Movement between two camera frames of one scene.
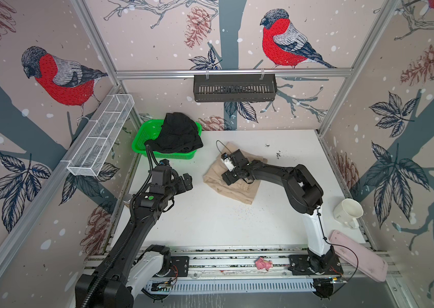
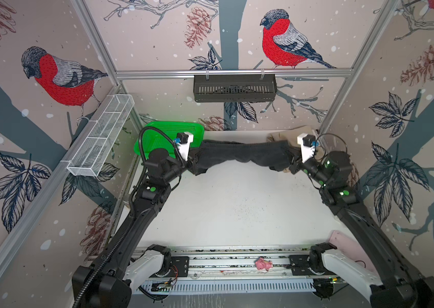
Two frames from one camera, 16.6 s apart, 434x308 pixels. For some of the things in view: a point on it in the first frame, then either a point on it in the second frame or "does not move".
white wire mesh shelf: (99, 133) does not move
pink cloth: (368, 265) does not move
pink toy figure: (261, 264) does not move
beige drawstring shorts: (241, 190) -> (291, 136)
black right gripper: (229, 174) -> (298, 164)
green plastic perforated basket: (150, 129) does not move
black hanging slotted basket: (230, 89) does not move
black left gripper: (182, 186) -> (191, 164)
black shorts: (179, 134) -> (277, 155)
